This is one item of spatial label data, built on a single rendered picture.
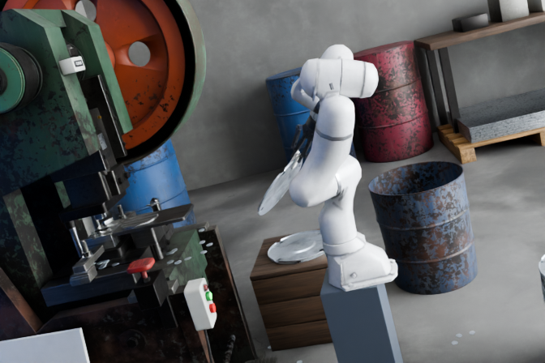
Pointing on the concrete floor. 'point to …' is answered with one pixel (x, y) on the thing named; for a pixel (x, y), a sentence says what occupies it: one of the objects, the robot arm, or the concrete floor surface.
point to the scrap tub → (426, 226)
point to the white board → (46, 348)
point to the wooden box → (290, 300)
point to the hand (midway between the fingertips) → (294, 160)
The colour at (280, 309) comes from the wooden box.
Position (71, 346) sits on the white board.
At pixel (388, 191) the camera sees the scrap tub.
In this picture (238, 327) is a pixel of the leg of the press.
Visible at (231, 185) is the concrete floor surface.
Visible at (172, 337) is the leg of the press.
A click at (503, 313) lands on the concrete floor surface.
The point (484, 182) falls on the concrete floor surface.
